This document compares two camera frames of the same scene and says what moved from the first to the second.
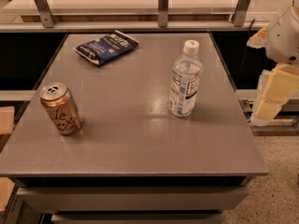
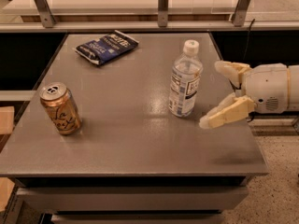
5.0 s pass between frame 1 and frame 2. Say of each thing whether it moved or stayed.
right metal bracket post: stayed
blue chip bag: stayed
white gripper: moved
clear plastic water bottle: stayed
